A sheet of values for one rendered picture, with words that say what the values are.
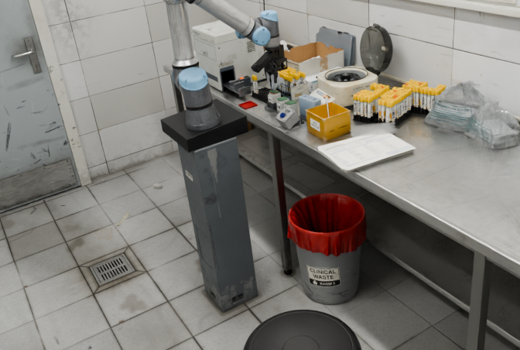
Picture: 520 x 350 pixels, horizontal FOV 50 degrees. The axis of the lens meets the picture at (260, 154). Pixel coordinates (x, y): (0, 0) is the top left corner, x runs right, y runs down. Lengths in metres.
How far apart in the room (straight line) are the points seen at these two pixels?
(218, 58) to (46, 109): 1.51
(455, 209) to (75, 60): 2.85
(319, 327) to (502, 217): 0.64
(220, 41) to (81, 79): 1.45
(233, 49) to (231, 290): 1.20
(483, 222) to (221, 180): 1.13
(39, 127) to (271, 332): 2.65
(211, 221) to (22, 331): 1.13
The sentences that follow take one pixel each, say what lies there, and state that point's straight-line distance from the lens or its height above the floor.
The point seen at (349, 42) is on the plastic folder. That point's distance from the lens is 2.95.
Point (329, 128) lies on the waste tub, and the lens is 2.26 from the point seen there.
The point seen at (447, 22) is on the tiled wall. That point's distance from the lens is 2.49.
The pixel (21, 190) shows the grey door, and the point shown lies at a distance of 4.14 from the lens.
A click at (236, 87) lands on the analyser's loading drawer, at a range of 2.82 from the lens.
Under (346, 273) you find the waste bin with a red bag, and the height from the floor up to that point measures 0.18.
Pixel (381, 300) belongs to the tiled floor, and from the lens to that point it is 2.81.
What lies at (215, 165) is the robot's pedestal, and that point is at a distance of 2.39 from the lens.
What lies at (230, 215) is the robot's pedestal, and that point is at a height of 0.51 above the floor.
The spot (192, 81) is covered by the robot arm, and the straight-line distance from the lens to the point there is 2.28.
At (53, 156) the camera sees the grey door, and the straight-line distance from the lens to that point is 4.09.
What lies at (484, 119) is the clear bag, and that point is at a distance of 2.24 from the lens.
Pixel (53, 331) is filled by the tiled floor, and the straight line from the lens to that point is 3.01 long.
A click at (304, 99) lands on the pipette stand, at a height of 0.97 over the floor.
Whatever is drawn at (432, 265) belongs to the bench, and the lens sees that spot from 2.59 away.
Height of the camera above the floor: 1.86
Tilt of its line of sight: 27 degrees down
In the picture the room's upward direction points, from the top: 7 degrees counter-clockwise
